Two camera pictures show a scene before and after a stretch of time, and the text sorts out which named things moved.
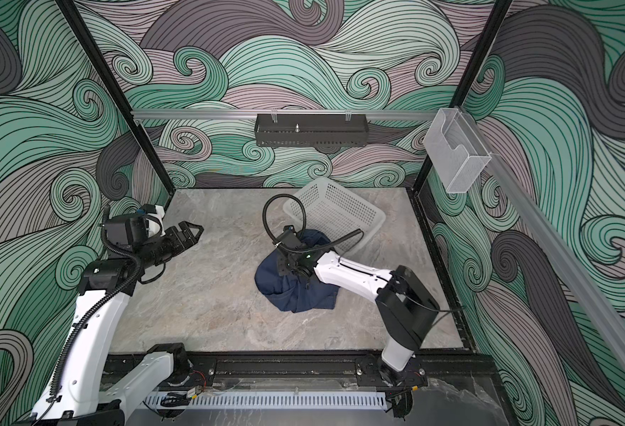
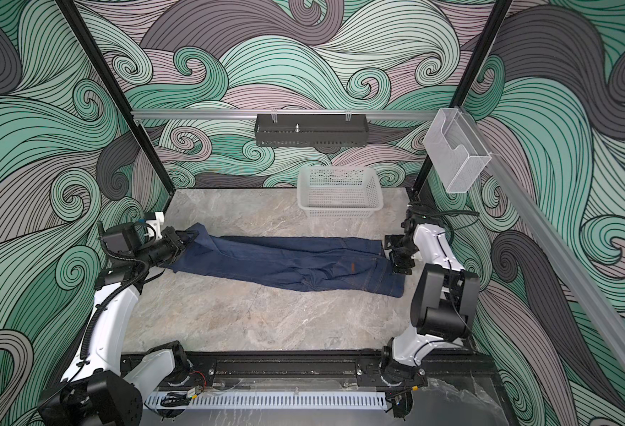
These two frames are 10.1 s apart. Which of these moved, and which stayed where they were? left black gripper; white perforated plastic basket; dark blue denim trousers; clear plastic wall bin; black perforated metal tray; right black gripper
Moved: right black gripper; dark blue denim trousers; white perforated plastic basket
Stayed: black perforated metal tray; clear plastic wall bin; left black gripper
